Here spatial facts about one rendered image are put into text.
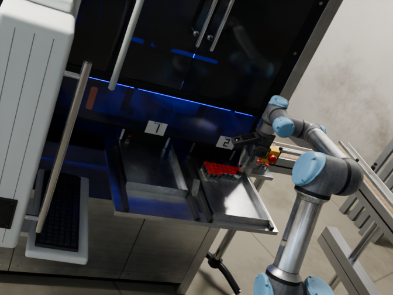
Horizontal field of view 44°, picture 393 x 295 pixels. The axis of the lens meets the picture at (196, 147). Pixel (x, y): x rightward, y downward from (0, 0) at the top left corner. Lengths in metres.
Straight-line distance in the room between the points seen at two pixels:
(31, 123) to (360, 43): 3.87
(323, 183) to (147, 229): 1.14
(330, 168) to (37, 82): 0.88
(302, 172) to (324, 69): 3.54
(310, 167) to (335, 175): 0.08
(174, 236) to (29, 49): 1.49
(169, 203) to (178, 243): 0.66
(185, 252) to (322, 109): 2.80
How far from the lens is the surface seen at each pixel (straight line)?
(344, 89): 4.91
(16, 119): 1.37
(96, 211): 2.32
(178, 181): 2.06
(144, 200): 1.89
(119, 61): 1.83
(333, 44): 5.00
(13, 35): 1.27
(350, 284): 2.84
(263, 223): 2.06
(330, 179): 1.55
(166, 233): 2.49
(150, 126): 2.07
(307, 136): 1.91
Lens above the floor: 1.99
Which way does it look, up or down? 28 degrees down
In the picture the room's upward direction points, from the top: 25 degrees clockwise
